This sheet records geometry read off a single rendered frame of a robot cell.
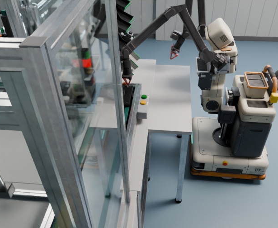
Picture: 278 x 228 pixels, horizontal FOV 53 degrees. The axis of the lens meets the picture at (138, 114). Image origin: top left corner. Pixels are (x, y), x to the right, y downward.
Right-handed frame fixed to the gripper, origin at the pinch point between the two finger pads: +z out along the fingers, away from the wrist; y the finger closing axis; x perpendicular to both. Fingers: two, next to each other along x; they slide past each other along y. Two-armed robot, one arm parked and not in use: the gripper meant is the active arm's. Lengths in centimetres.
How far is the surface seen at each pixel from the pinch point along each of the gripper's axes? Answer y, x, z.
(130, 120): 27.2, 4.8, 10.5
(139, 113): 18.6, 9.9, 11.7
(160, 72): -52, 22, 20
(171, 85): -31.6, 31.5, 20.1
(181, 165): 22, 41, 59
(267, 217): 30, 115, 107
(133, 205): 84, 12, 21
